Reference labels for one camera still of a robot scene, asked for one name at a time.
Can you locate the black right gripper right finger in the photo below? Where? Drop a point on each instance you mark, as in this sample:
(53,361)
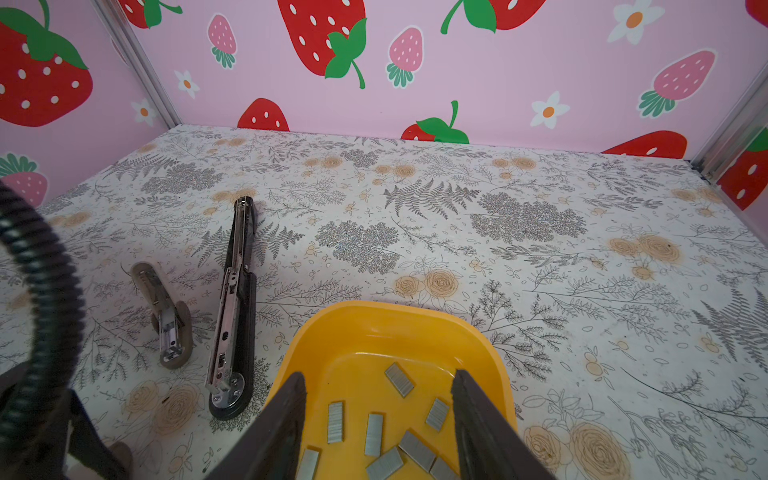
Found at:
(488,447)

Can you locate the silver staple strip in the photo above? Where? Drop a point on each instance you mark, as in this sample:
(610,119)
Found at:
(335,422)
(437,415)
(374,435)
(399,379)
(308,464)
(441,470)
(386,465)
(418,451)

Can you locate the yellow plastic tray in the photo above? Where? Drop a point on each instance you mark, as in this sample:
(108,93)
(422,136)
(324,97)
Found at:
(343,352)

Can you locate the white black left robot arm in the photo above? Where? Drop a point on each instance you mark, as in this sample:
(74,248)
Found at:
(68,433)

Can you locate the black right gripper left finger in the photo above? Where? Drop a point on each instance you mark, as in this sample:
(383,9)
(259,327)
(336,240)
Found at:
(270,447)

